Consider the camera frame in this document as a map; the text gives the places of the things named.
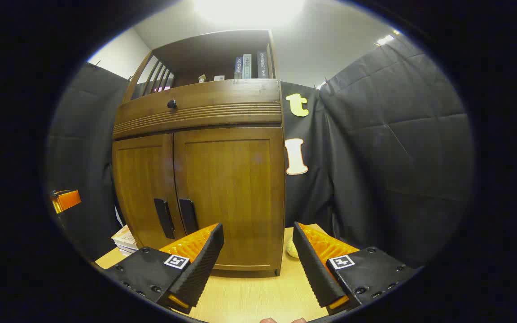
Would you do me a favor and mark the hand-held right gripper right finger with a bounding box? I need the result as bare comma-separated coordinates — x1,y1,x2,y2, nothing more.
293,222,421,315

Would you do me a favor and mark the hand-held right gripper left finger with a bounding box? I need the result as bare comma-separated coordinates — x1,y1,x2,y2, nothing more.
103,223,224,314

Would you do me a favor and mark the wooden shoe cabinet door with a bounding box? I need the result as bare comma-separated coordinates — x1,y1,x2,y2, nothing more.
173,127,285,272
112,134,186,250

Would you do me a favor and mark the wooden double-door shoe cabinet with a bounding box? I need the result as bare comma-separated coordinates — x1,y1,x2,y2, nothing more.
112,29,286,276

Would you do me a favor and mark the wooden cabinet drawer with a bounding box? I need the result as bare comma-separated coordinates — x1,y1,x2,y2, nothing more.
113,79,283,140

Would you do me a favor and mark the white orange paperback book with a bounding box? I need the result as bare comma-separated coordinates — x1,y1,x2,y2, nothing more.
111,225,138,247

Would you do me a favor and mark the black backdrop cloth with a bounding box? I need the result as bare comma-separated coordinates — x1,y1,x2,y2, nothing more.
45,34,474,270

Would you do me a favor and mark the dark book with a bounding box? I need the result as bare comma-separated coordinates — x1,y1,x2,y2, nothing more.
257,50,269,79

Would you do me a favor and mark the large ceiling light panel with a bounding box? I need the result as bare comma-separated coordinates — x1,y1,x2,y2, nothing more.
193,0,306,27

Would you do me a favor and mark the black door handle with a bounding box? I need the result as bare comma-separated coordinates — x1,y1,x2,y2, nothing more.
179,198,199,235
153,198,175,240

